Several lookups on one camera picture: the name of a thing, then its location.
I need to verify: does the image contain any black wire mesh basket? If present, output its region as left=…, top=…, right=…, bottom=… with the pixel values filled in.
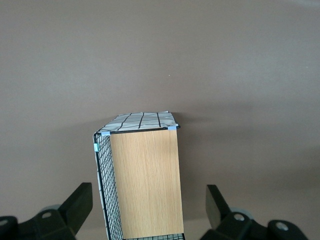
left=92, top=109, right=186, bottom=240

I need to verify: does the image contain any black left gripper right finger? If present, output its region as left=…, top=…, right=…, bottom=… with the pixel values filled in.
left=201, top=184, right=308, bottom=240

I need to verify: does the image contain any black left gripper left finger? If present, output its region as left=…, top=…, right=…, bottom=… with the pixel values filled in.
left=0, top=182, right=94, bottom=240

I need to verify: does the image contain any light wooden board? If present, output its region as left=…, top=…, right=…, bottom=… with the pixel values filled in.
left=109, top=129, right=185, bottom=239

